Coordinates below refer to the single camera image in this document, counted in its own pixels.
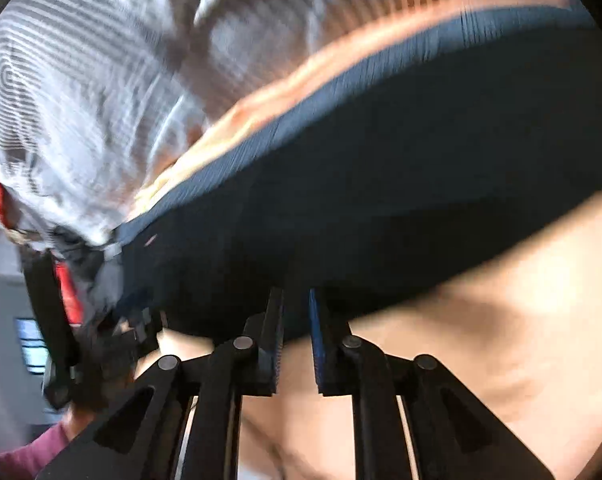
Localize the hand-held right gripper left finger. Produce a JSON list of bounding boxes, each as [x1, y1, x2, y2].
[[35, 287, 285, 480]]

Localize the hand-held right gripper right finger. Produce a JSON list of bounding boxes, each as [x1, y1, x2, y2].
[[308, 288, 556, 480]]

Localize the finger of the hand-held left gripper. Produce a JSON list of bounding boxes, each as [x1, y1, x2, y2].
[[123, 307, 162, 361]]

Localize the dark navy pants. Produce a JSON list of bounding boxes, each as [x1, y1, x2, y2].
[[112, 6, 602, 345]]

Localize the person's left forearm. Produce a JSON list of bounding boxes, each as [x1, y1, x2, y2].
[[0, 405, 98, 480]]

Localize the red cloth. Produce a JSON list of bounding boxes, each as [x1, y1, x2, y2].
[[0, 145, 84, 328]]

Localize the bright window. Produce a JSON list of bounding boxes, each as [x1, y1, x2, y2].
[[15, 317, 50, 375]]

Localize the beige bed sheet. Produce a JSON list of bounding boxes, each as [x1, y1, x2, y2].
[[126, 0, 602, 480]]

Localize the grey white striped blanket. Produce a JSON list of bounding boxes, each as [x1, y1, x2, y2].
[[0, 0, 572, 251]]

